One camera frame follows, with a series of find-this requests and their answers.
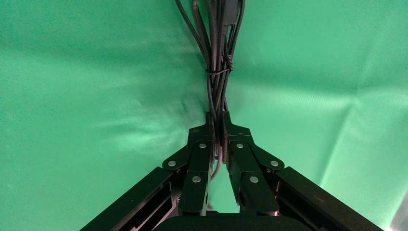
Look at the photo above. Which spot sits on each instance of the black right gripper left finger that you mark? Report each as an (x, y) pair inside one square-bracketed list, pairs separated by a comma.
[(196, 165)]

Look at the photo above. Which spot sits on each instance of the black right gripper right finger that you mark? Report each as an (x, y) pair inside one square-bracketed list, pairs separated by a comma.
[(245, 165)]

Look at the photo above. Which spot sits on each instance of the green table cloth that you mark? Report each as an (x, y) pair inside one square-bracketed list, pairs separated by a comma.
[(95, 95)]

